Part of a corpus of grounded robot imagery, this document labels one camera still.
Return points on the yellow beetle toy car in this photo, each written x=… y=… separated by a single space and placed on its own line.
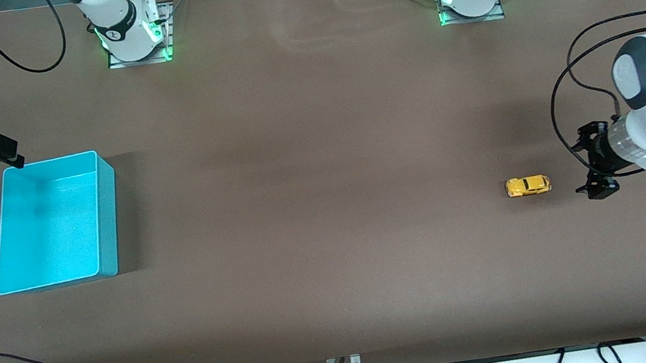
x=527 y=186

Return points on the teal plastic bin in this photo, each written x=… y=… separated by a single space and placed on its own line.
x=48 y=229

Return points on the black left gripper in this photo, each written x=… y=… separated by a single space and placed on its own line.
x=600 y=156

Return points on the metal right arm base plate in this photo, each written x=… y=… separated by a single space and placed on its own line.
x=168 y=38

